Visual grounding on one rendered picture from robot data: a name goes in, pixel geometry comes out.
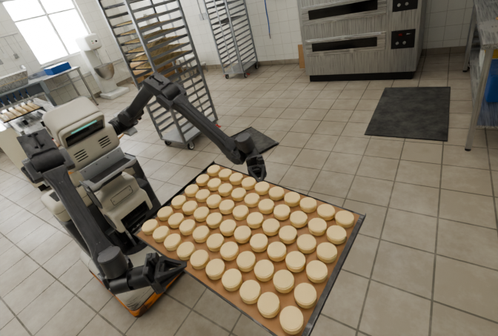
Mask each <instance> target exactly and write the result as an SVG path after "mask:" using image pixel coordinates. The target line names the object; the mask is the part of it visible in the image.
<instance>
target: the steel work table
mask: <svg viewBox="0 0 498 336"><path fill-rule="evenodd" d="M473 3H474V12H473V17H472V21H471V29H470V33H469V38H468V46H467V50H466V54H465V62H464V67H463V71H462V72H467V69H468V62H469V63H470V74H471V93H472V104H473V112H472V116H471V122H470V126H469V129H468V136H467V139H466V143H465V151H471V148H472V144H473V141H474V134H475V131H476V128H498V102H486V100H485V94H484V92H485V86H486V83H487V79H488V74H489V70H490V66H491V60H492V57H493V54H494V50H495V49H498V20H496V17H497V16H498V0H473ZM476 22H477V28H478V33H479V40H480V45H481V50H485V57H484V60H483V64H482V70H480V68H481V67H480V66H479V53H471V45H472V41H473V37H474V30H475V25H476Z"/></svg>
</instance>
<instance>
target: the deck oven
mask: <svg viewBox="0 0 498 336"><path fill-rule="evenodd" d="M297 6H298V12H299V23H300V30H301V36H302V47H303V53H304V60H305V72H306V76H310V82H335V81H365V80H396V79H412V78H413V74H414V71H416V68H417V65H418V62H419V58H420V55H421V52H422V45H423V36H424V29H425V14H426V6H427V0H297Z"/></svg>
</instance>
